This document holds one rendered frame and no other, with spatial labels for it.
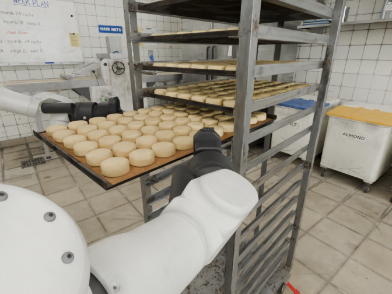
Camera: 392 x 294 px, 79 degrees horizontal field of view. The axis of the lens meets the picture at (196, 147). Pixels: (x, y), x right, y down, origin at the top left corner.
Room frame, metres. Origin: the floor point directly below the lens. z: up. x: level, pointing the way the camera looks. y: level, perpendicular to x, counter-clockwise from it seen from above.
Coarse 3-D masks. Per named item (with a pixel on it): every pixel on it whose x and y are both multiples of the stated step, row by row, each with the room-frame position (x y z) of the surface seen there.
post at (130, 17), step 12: (132, 0) 0.87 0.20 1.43; (132, 12) 0.87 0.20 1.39; (132, 24) 0.86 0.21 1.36; (132, 48) 0.86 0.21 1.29; (132, 60) 0.86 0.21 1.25; (132, 72) 0.86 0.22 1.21; (132, 84) 0.87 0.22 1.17; (132, 96) 0.87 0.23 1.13; (144, 192) 0.86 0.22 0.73; (144, 204) 0.87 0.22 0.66; (144, 216) 0.87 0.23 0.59
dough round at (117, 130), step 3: (111, 126) 0.61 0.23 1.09; (114, 126) 0.61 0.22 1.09; (117, 126) 0.61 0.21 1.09; (120, 126) 0.61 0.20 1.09; (123, 126) 0.61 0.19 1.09; (126, 126) 0.61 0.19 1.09; (108, 129) 0.59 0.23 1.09; (111, 129) 0.58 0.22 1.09; (114, 129) 0.58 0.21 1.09; (117, 129) 0.58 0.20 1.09; (120, 129) 0.58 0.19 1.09; (123, 129) 0.59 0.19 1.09; (126, 129) 0.59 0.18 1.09; (111, 132) 0.58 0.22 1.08; (114, 132) 0.58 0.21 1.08; (117, 132) 0.58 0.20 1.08; (120, 132) 0.58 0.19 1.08; (120, 135) 0.58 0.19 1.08
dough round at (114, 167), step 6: (102, 162) 0.39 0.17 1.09; (108, 162) 0.39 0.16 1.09; (114, 162) 0.39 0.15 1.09; (120, 162) 0.39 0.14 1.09; (126, 162) 0.39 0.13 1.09; (102, 168) 0.37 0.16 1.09; (108, 168) 0.37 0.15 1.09; (114, 168) 0.37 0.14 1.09; (120, 168) 0.37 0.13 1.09; (126, 168) 0.38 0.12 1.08; (108, 174) 0.37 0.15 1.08; (114, 174) 0.37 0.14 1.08; (120, 174) 0.37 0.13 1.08
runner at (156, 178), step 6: (228, 144) 1.27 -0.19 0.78; (222, 150) 1.21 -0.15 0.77; (186, 162) 1.03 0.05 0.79; (168, 168) 0.95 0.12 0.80; (174, 168) 0.97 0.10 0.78; (156, 174) 0.90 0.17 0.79; (162, 174) 0.92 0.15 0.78; (168, 174) 0.94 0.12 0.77; (144, 180) 0.85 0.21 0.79; (150, 180) 0.87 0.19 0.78; (156, 180) 0.88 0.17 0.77; (162, 180) 0.89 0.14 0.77
